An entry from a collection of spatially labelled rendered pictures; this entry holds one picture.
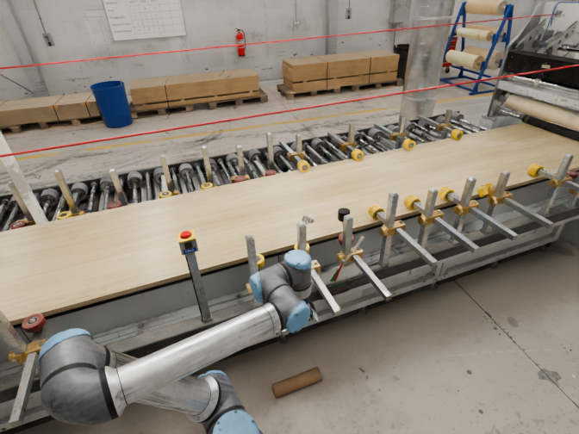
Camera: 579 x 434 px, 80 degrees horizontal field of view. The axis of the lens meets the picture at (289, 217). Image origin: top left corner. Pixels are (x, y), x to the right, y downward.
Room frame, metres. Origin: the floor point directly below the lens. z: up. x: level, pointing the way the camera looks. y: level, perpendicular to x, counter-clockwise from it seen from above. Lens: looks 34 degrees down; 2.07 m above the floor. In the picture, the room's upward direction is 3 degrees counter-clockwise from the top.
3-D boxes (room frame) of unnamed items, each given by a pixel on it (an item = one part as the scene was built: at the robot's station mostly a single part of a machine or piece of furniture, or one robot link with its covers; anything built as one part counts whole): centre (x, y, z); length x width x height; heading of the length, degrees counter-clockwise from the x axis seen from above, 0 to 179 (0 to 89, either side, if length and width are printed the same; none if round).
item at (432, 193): (1.56, -0.76, 0.90); 0.03 x 0.03 x 0.48; 19
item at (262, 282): (0.81, 0.07, 1.25); 0.12 x 0.12 x 0.09; 32
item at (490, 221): (1.60, -1.06, 0.95); 0.50 x 0.04 x 0.04; 19
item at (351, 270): (1.36, -0.27, 0.75); 0.26 x 0.01 x 0.10; 109
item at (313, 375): (1.18, 0.00, 0.04); 0.30 x 0.08 x 0.08; 109
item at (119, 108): (6.31, 3.02, 0.36); 0.59 x 0.57 x 0.73; 15
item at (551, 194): (1.89, -1.70, 0.90); 0.03 x 0.03 x 0.48; 19
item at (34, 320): (1.01, 1.12, 0.85); 0.08 x 0.08 x 0.11
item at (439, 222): (1.52, -0.82, 0.95); 0.50 x 0.04 x 0.04; 19
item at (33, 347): (0.90, 1.10, 0.83); 0.13 x 0.06 x 0.05; 109
